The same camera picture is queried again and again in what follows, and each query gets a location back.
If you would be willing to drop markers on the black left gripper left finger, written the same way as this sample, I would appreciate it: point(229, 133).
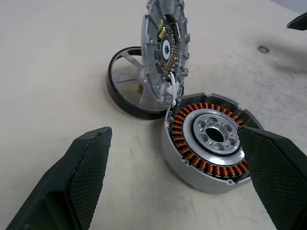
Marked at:
point(79, 179)

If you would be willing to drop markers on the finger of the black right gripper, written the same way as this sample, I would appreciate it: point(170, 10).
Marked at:
point(299, 22)

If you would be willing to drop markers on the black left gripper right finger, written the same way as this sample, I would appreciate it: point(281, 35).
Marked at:
point(275, 172)

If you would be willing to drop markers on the black rotor ring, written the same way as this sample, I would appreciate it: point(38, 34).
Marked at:
point(121, 80)

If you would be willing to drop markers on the silver motor stator copper windings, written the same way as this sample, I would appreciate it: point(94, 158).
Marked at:
point(211, 153)

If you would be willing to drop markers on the small metal washer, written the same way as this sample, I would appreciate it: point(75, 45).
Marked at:
point(259, 48)

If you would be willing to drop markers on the silver motor circuit board cover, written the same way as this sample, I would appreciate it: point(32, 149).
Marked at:
point(148, 48)

